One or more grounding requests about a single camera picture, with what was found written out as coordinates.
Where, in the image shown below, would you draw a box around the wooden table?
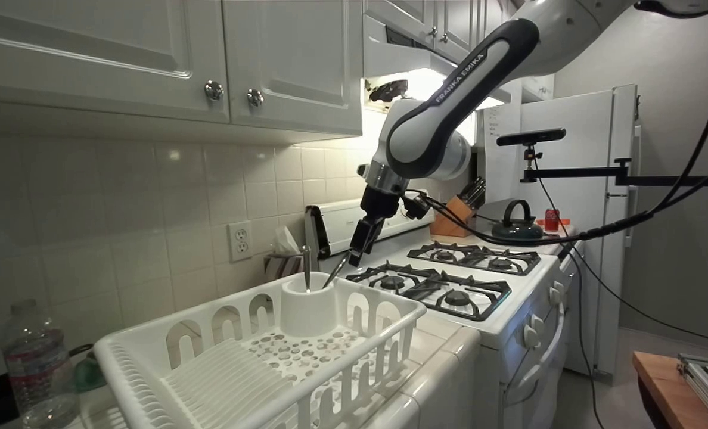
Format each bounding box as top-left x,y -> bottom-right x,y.
633,349 -> 708,429

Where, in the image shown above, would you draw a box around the clear plastic water bottle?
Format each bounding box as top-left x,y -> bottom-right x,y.
0,297 -> 80,429

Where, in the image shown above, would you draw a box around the red small container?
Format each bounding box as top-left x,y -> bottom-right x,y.
545,206 -> 560,230

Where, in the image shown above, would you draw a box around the white plastic dish rack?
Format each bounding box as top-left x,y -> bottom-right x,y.
96,277 -> 424,429

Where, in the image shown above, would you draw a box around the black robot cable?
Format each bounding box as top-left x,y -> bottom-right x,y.
403,45 -> 708,429

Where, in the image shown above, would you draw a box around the white utensil cup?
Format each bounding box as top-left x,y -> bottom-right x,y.
280,272 -> 337,335

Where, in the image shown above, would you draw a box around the white wall outlet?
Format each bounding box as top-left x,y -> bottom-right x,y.
227,218 -> 254,261

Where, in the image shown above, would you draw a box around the white upper cabinets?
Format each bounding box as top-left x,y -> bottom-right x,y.
0,0 -> 492,137

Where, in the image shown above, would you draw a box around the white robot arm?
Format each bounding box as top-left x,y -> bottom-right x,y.
345,0 -> 708,263

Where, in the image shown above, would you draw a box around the white range hood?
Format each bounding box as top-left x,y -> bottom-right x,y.
363,13 -> 514,119

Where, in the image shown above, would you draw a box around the black camera on stand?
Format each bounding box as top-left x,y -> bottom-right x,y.
497,128 -> 567,162

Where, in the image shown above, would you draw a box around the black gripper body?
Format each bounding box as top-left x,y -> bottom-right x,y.
361,186 -> 398,228

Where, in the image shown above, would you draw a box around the white gas stove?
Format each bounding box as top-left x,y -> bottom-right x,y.
343,217 -> 575,429

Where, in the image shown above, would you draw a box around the wooden knife block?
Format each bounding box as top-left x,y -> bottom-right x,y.
432,198 -> 474,235

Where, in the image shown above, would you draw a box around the silver fork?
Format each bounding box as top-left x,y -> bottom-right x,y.
323,253 -> 348,289
301,246 -> 312,290

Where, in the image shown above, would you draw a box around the white refrigerator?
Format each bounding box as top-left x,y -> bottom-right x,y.
485,84 -> 642,375

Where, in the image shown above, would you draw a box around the black kettle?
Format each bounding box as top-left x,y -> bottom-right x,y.
492,199 -> 545,237

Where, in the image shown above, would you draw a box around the striped tissue box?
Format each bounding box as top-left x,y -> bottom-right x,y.
264,227 -> 304,278

